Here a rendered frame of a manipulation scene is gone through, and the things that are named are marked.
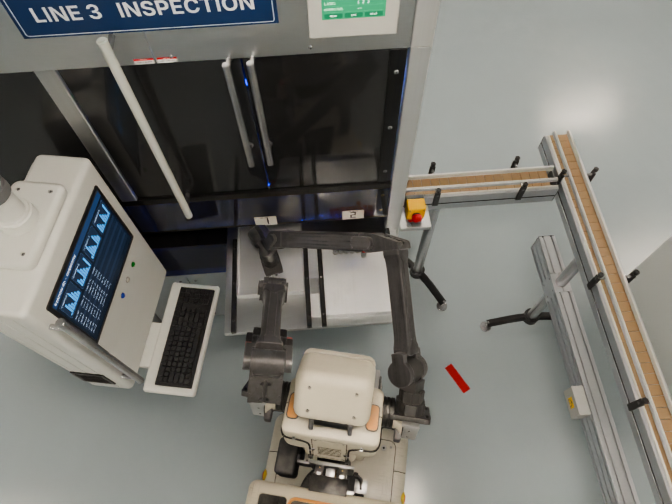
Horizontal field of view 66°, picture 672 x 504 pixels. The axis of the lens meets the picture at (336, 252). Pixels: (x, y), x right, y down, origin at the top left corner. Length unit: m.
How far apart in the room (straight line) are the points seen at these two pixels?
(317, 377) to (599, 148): 2.94
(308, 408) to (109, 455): 1.71
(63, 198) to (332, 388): 0.89
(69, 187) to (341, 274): 1.01
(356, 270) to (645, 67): 3.13
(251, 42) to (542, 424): 2.30
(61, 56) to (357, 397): 1.13
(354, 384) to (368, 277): 0.75
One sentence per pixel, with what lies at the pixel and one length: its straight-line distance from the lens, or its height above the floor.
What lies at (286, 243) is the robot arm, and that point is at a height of 1.24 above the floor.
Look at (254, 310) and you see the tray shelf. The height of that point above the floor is 0.88.
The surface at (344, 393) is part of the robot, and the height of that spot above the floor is 1.37.
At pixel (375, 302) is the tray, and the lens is 2.00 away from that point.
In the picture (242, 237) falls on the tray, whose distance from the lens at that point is 2.16.
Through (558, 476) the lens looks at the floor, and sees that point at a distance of 2.92.
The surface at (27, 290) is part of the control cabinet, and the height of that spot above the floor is 1.55.
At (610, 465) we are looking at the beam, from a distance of 2.41.
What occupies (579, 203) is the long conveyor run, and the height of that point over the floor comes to 0.97.
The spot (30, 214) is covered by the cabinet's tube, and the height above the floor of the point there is 1.62.
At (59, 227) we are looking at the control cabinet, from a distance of 1.57.
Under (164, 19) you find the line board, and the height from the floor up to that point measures 1.93.
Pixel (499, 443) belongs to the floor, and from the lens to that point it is 2.85.
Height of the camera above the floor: 2.72
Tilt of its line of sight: 62 degrees down
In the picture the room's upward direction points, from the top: 2 degrees counter-clockwise
